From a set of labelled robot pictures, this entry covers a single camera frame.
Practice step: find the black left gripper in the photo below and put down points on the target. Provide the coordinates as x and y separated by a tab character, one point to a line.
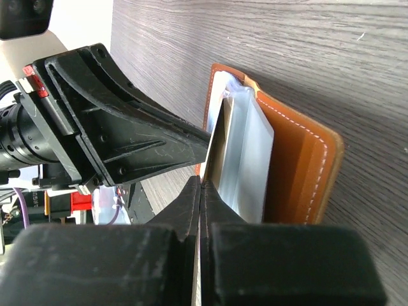
80	116

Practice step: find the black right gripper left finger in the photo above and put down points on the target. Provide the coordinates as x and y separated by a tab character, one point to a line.
148	264

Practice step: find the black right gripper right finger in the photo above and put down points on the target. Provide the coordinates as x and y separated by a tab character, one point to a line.
277	264

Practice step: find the pale gold credit card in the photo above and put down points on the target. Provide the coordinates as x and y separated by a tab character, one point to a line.
218	140

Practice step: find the brown leather card holder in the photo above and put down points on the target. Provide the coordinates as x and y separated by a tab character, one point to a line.
305	161

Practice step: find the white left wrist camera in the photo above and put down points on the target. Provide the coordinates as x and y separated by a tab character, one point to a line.
25	36

